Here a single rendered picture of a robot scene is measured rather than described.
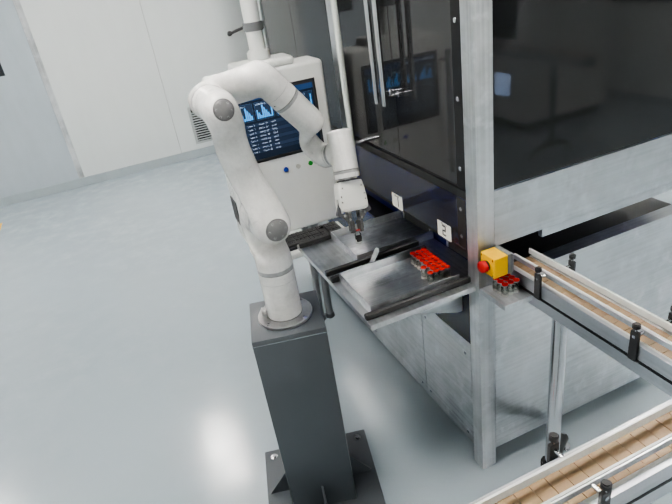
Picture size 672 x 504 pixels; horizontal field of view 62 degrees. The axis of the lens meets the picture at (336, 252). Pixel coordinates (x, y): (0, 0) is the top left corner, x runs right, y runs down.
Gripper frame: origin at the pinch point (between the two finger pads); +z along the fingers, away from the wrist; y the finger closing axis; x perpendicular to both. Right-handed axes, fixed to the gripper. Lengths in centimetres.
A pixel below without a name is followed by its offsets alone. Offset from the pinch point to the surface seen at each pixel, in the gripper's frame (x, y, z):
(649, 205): 6, -128, 17
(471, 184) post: 23.0, -30.7, -6.9
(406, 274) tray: -8.5, -19.9, 21.7
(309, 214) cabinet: -84, -15, -3
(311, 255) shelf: -44.2, 2.0, 11.5
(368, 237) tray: -41.7, -23.2, 9.3
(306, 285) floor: -189, -40, 48
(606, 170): 26, -84, -2
